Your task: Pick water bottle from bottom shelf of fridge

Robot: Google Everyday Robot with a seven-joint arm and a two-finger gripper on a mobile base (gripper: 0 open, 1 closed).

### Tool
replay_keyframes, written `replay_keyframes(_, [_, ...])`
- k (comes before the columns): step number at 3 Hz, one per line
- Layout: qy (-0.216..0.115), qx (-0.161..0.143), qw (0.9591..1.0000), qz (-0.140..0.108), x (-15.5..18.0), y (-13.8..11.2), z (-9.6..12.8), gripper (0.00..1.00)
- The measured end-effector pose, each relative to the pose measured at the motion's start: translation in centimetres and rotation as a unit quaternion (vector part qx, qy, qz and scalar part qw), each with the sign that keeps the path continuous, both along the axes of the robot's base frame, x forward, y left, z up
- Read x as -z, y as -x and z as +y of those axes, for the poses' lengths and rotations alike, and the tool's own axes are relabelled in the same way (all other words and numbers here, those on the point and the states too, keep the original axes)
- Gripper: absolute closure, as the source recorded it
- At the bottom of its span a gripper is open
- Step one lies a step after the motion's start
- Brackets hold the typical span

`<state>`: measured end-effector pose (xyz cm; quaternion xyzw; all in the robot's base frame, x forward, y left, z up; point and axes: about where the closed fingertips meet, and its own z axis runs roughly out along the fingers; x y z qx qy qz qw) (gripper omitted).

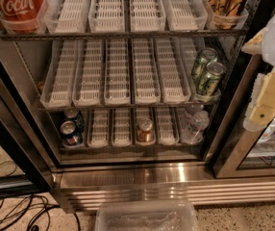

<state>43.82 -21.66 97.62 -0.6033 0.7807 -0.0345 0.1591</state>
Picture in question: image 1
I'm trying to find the clear plastic bin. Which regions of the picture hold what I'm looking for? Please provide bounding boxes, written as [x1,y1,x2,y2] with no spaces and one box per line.
[95,199,200,231]

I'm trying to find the glass fridge door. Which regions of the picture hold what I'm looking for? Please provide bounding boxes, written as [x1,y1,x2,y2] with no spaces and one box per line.
[203,0,275,179]
[0,32,55,201]

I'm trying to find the white tray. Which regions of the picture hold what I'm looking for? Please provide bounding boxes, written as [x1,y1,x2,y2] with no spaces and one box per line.
[112,109,132,147]
[132,38,161,104]
[135,108,156,146]
[104,39,131,105]
[88,0,125,33]
[154,38,191,103]
[162,0,208,31]
[72,39,103,108]
[156,107,179,145]
[44,0,90,34]
[40,40,78,109]
[87,110,109,148]
[130,0,166,32]

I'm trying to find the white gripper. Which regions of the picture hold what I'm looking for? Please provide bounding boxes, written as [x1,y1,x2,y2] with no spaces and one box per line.
[241,14,275,126]

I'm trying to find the copper brown can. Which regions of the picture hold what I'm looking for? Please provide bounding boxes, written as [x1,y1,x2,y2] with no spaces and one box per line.
[137,118,154,142]

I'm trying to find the green can front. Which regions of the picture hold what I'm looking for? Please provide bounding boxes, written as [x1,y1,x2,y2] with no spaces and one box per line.
[196,62,226,96]

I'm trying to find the clear water bottle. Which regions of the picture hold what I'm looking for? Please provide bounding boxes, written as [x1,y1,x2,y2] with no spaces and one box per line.
[184,104,204,120]
[183,111,210,145]

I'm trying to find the wire shelf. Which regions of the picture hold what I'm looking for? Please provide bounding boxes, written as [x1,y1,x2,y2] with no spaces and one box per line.
[37,101,217,112]
[0,29,247,41]

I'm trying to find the clear tray top left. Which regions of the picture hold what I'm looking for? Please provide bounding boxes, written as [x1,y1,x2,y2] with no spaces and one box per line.
[0,0,50,35]

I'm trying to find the glass fridge door right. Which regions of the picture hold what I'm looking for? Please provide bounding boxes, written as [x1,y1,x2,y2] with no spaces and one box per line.
[203,0,275,179]

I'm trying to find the black cables on floor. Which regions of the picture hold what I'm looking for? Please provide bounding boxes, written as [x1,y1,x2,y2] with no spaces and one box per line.
[0,142,82,231]

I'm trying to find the glass fridge door left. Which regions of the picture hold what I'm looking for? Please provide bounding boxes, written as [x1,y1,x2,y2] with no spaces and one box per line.
[0,32,55,201]

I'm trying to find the clear tray top right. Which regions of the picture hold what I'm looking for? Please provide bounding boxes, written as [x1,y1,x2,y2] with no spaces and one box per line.
[194,0,250,31]

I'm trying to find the green can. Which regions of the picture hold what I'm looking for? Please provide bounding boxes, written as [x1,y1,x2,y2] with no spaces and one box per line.
[196,62,226,96]
[191,47,218,84]

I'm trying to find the clear tray middle right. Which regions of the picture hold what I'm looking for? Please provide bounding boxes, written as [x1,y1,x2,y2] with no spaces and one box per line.
[175,37,222,103]

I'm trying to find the white can behind door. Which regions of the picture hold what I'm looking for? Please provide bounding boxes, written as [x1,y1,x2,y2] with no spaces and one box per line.
[258,118,275,143]

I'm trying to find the blue can rear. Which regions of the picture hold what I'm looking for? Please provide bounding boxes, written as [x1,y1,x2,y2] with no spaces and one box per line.
[64,109,85,132]

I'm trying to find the blue can front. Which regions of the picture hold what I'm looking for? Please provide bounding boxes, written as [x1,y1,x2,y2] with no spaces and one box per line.
[61,121,83,147]

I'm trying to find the clear water bottle rear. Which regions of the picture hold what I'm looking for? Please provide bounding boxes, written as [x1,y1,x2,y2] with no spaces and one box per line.
[184,104,204,120]

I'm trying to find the gold patterned can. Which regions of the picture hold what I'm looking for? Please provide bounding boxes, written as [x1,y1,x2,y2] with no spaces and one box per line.
[204,0,255,30]

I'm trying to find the middle wire shelf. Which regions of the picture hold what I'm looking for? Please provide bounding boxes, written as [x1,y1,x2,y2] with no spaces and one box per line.
[37,101,217,112]

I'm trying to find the clear water bottle front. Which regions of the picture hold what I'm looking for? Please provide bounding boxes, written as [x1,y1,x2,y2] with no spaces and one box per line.
[183,111,210,145]

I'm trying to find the green can rear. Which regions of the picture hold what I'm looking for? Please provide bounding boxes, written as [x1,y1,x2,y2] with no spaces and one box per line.
[191,47,218,84]

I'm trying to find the top wire shelf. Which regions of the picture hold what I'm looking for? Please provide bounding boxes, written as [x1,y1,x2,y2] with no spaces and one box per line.
[0,29,247,41]

